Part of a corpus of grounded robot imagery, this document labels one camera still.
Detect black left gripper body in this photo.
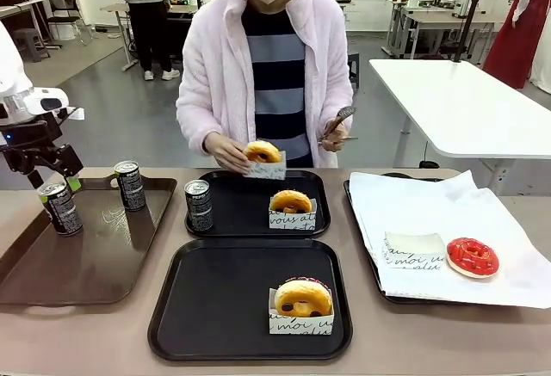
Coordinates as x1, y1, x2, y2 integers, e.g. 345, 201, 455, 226
0, 120, 65, 176

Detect black Pepsi can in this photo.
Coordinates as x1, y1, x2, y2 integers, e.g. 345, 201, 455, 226
184, 179, 214, 233
114, 160, 147, 212
37, 182, 84, 237

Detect white printed paper box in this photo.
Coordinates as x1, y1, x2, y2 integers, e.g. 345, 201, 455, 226
268, 287, 337, 336
381, 231, 447, 271
268, 200, 320, 231
242, 150, 288, 182

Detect metal serving tongs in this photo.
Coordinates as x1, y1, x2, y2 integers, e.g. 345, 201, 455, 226
318, 106, 360, 143

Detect person's left forearm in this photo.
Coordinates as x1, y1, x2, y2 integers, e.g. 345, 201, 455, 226
333, 78, 360, 130

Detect person's right forearm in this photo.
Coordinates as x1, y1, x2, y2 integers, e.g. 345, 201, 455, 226
175, 87, 220, 157

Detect person's right hand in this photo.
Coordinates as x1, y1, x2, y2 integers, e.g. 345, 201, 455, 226
201, 131, 251, 176

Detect person's left hand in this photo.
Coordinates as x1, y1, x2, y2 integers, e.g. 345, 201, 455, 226
320, 120, 350, 152

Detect brown plastic tray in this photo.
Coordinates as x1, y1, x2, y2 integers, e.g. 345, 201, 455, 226
0, 176, 178, 309

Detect grey plastic stool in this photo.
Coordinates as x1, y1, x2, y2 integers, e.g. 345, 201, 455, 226
11, 28, 52, 64

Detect white background desk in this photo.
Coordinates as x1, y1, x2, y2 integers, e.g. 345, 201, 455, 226
0, 0, 52, 50

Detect black office chair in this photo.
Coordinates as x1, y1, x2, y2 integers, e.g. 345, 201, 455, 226
46, 0, 90, 42

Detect background table with metal legs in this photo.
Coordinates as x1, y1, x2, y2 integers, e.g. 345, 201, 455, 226
100, 2, 203, 72

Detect smaller black plastic tray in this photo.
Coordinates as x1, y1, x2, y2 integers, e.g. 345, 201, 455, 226
184, 170, 331, 239

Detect person in grey hoodie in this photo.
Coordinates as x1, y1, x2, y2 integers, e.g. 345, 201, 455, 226
111, 0, 182, 82

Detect larger black plastic tray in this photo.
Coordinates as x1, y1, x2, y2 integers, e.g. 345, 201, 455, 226
147, 238, 354, 362

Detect person in pink fleece jacket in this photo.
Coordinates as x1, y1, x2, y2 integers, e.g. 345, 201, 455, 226
175, 0, 360, 170

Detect black tray under paper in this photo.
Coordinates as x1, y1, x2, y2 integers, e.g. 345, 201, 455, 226
343, 172, 449, 306

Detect empty white printed paper box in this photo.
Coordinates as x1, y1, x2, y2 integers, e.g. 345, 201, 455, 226
381, 231, 447, 271

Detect white paper sheet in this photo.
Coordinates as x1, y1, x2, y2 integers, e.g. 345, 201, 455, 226
349, 170, 551, 310

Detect grey background work table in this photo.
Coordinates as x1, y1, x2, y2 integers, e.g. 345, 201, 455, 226
381, 0, 520, 60

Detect large white table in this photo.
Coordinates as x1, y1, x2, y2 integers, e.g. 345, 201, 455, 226
368, 58, 551, 188

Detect red glazed donut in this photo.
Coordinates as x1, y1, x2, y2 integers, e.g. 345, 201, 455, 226
445, 237, 501, 280

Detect black stand pole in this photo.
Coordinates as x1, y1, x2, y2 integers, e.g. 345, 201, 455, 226
452, 0, 492, 64

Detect red dress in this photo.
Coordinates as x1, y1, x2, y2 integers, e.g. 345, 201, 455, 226
482, 0, 551, 90

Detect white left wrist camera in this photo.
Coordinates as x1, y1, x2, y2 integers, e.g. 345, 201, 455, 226
53, 106, 86, 122

